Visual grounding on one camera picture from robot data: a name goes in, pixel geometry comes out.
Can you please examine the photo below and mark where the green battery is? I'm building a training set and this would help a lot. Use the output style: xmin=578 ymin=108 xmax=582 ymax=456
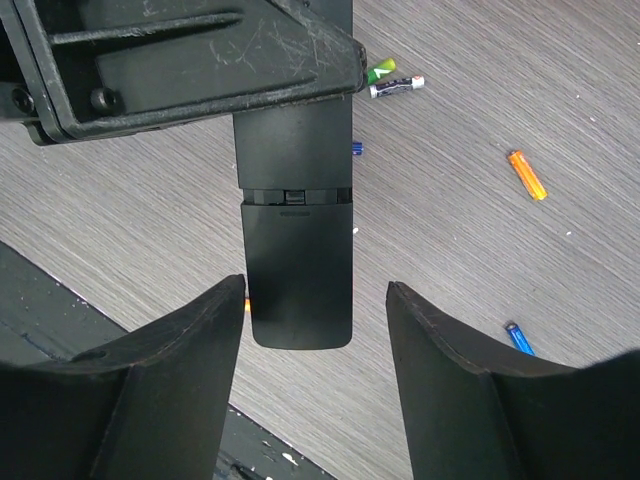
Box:
xmin=367 ymin=58 xmax=396 ymax=85

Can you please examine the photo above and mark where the orange battery centre right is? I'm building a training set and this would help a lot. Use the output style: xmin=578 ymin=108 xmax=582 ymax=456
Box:
xmin=507 ymin=150 xmax=547 ymax=201

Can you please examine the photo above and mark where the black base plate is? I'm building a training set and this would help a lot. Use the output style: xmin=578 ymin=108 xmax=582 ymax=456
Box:
xmin=1 ymin=243 xmax=333 ymax=479

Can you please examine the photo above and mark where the blue battery under right arm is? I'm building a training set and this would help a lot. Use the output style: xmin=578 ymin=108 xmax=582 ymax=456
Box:
xmin=504 ymin=321 xmax=535 ymax=356

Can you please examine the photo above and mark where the black battery cover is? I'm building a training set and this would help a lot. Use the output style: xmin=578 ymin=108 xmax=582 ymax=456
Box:
xmin=241 ymin=203 xmax=353 ymax=350

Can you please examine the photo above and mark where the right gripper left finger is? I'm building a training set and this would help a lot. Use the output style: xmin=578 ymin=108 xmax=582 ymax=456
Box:
xmin=1 ymin=275 xmax=245 ymax=479

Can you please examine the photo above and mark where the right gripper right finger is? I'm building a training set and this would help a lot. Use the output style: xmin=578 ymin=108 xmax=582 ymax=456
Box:
xmin=386 ymin=282 xmax=639 ymax=479

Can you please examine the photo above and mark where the black remote control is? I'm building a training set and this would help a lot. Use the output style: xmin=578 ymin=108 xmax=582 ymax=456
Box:
xmin=223 ymin=1 xmax=366 ymax=210

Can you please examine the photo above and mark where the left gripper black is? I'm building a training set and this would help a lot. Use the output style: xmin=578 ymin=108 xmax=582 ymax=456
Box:
xmin=1 ymin=1 xmax=366 ymax=145

